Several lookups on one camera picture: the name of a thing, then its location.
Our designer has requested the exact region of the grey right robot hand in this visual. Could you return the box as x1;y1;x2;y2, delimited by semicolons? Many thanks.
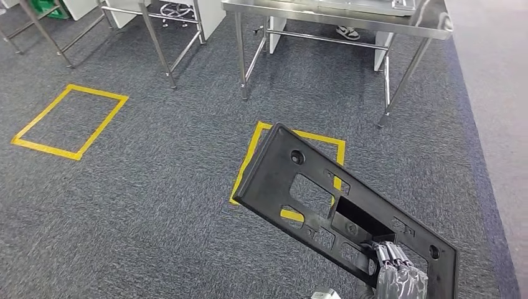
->
362;240;429;299

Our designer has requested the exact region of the white board panel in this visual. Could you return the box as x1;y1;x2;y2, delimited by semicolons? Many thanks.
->
197;0;227;40
105;0;151;29

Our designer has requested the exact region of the green bag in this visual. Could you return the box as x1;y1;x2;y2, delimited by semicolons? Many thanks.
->
29;0;69;19

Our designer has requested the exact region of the black plastic plate part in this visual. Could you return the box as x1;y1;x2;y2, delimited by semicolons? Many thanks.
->
233;123;459;299

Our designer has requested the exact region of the stainless steel workbench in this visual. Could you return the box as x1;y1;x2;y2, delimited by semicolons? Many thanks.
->
221;0;454;129

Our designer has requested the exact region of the yellow floor tape square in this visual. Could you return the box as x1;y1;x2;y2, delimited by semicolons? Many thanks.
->
229;121;346;224
11;84;130;161

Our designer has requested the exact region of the steel table frame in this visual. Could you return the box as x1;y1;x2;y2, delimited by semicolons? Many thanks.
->
0;0;115;69

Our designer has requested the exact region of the chrome chair base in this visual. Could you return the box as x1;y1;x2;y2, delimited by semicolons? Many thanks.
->
159;2;195;29

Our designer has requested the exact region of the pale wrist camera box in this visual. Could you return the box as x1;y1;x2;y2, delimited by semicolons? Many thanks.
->
310;288;342;299

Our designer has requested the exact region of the white desk leg panel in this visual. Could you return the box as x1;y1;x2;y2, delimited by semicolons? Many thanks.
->
373;31;397;72
268;16;288;54

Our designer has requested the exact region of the person's shoe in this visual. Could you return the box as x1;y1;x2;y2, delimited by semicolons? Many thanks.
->
336;25;361;41

